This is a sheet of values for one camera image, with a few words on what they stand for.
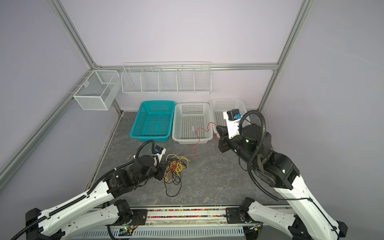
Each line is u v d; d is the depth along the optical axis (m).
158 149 0.64
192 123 1.12
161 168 0.64
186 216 0.75
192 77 1.04
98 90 0.99
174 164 0.75
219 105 1.20
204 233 1.58
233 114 0.44
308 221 0.36
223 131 0.49
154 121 1.15
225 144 0.49
